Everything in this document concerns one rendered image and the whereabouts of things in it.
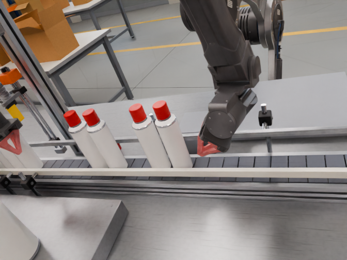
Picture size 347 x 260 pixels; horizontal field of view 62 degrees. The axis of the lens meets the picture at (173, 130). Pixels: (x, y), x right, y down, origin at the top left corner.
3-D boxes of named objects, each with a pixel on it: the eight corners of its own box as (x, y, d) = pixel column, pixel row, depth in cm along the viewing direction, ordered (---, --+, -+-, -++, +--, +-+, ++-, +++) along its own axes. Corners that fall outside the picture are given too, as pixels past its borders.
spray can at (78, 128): (91, 174, 86) (56, 119, 74) (99, 161, 89) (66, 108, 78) (106, 174, 84) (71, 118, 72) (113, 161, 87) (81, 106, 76)
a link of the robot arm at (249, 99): (264, 92, 58) (240, 76, 58) (253, 108, 53) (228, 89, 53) (245, 115, 62) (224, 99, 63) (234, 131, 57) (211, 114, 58)
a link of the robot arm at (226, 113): (259, 52, 53) (216, 56, 58) (238, 74, 45) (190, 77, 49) (266, 111, 58) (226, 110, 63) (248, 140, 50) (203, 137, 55)
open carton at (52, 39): (20, 70, 247) (-9, 28, 226) (58, 44, 281) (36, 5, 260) (53, 65, 227) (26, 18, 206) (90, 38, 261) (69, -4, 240)
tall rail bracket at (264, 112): (263, 171, 74) (254, 119, 64) (265, 151, 79) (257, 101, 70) (277, 171, 72) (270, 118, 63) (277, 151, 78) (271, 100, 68)
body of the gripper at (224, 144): (198, 140, 61) (214, 117, 56) (207, 112, 69) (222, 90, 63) (224, 154, 62) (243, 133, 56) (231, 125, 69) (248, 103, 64)
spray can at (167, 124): (172, 175, 75) (144, 111, 64) (177, 161, 79) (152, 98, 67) (190, 175, 73) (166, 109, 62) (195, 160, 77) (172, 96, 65)
